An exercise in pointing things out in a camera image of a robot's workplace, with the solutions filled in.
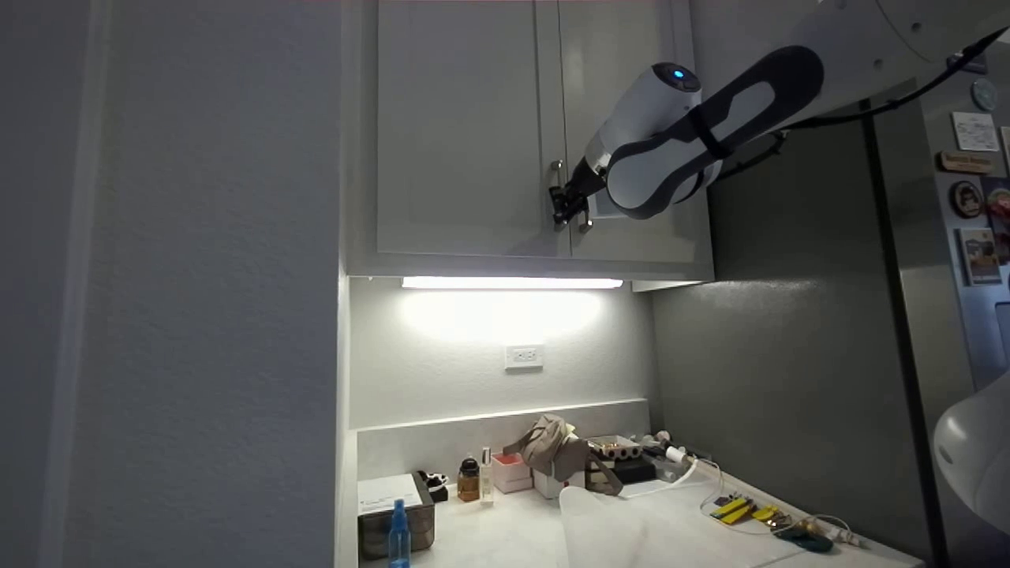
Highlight yellow handled pliers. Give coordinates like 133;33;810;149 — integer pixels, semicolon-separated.
710;494;760;529

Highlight under-cabinet light strip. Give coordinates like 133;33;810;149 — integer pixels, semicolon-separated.
398;275;627;293

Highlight white square magnet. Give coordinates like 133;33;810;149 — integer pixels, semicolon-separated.
950;107;1002;157

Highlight pink box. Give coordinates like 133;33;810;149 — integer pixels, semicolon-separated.
488;448;537;495

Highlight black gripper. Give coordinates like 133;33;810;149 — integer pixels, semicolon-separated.
544;154;611;229

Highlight black box with holes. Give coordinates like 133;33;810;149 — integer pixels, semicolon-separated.
589;432;662;491

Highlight blue plastic bottle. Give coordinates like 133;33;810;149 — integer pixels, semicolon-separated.
384;495;412;568

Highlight Los Angeles poster magnet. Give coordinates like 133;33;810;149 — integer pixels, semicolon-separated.
952;225;1006;287

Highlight slim white bottle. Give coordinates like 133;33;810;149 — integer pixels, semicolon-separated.
475;445;494;507

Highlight red pink fridge magnet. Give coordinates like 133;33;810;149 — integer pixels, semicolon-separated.
980;175;1010;269

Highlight white wall cabinet frame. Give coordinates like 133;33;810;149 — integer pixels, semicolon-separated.
340;0;718;285

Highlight round pale magnet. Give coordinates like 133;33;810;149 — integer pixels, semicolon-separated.
968;77;1002;115

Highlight white sheet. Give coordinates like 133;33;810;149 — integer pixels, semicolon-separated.
556;473;786;568

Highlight round dark magnet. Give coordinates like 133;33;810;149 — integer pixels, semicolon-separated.
947;176;987;221

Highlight white wall outlet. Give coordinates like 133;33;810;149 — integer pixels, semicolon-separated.
501;341;550;375

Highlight dark metal box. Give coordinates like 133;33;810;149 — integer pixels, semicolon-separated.
353;470;437;561

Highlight brown bar magnet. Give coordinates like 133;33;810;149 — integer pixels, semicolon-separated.
933;153;1006;181

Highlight small amber bottle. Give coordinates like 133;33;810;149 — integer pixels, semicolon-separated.
454;455;486;504

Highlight stainless steel refrigerator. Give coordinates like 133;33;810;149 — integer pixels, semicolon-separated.
639;59;1010;568

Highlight brown crumpled cloth pile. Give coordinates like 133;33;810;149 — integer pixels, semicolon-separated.
519;415;592;491

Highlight silver cabinet door handle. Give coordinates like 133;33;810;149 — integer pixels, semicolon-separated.
550;154;573;235

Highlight white cable with plug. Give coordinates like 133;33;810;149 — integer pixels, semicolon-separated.
653;427;728;491

